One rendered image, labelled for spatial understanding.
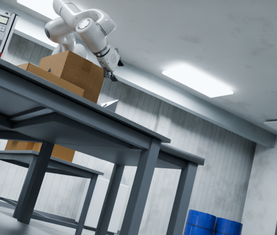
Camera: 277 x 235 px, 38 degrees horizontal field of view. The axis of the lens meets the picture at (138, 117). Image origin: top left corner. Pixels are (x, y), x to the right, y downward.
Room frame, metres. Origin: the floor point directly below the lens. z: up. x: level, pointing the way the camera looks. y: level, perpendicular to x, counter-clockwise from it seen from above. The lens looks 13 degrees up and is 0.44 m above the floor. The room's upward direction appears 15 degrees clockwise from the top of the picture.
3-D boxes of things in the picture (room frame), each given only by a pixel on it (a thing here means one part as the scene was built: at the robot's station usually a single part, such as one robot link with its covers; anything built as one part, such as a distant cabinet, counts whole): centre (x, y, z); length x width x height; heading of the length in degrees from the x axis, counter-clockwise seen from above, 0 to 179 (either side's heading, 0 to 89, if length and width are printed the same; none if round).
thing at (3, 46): (2.49, 0.98, 1.16); 0.04 x 0.04 x 0.67; 39
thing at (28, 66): (1.59, 0.43, 0.85); 0.30 x 0.26 x 0.04; 39
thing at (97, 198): (7.49, 0.22, 0.66); 0.66 x 0.59 x 1.31; 118
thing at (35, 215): (5.00, 1.07, 0.39); 2.20 x 0.80 x 0.78; 28
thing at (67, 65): (2.03, 0.41, 0.99); 0.30 x 0.24 x 0.27; 38
